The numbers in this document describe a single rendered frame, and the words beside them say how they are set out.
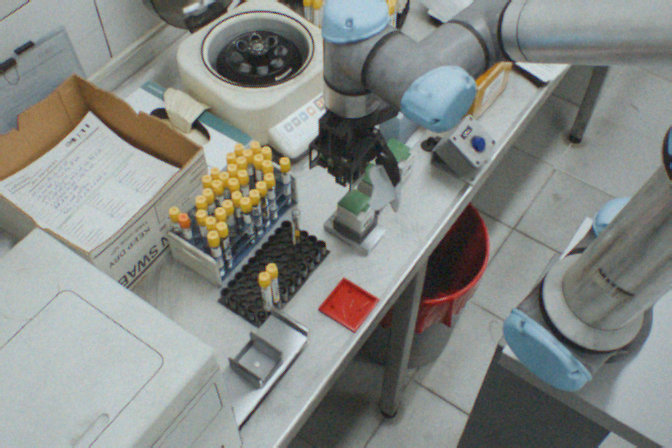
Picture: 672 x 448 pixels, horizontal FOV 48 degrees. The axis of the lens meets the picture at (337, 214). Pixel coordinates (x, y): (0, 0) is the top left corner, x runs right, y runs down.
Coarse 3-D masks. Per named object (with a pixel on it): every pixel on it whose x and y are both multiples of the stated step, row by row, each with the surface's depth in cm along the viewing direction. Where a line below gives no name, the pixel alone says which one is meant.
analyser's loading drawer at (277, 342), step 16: (272, 320) 109; (288, 320) 107; (256, 336) 104; (272, 336) 107; (288, 336) 107; (304, 336) 107; (240, 352) 105; (256, 352) 106; (272, 352) 104; (288, 352) 106; (240, 368) 102; (256, 368) 104; (272, 368) 104; (240, 384) 103; (256, 384) 102; (240, 400) 102; (256, 400) 102; (240, 416) 100
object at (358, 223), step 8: (344, 208) 116; (344, 216) 118; (352, 216) 116; (360, 216) 116; (368, 216) 118; (344, 224) 119; (352, 224) 118; (360, 224) 117; (368, 224) 119; (360, 232) 118
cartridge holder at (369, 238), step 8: (336, 216) 120; (376, 216) 120; (328, 224) 122; (336, 224) 120; (376, 224) 122; (336, 232) 121; (344, 232) 120; (352, 232) 119; (368, 232) 120; (376, 232) 121; (384, 232) 121; (344, 240) 121; (352, 240) 120; (360, 240) 119; (368, 240) 120; (376, 240) 120; (360, 248) 120; (368, 248) 119
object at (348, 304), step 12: (336, 288) 116; (348, 288) 117; (360, 288) 116; (336, 300) 115; (348, 300) 115; (360, 300) 115; (372, 300) 115; (324, 312) 113; (336, 312) 114; (348, 312) 114; (360, 312) 114; (348, 324) 113; (360, 324) 112
